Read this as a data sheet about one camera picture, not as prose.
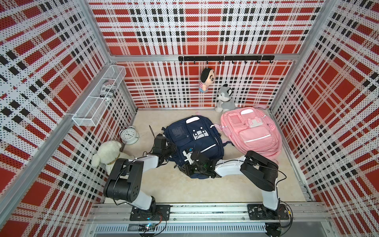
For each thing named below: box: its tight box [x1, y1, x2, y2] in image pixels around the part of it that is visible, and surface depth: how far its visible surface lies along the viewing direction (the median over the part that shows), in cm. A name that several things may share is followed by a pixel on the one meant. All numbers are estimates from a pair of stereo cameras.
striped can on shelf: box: [99, 79, 116, 99], surface depth 77 cm
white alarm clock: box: [118, 125, 140, 146], surface depth 103 cm
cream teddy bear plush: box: [91, 140, 135, 175], surface depth 78 cm
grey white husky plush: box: [215, 83, 236, 114], surface depth 113 cm
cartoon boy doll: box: [198, 68, 216, 93], surface depth 94 cm
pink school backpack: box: [213, 107, 282, 163], surface depth 103 cm
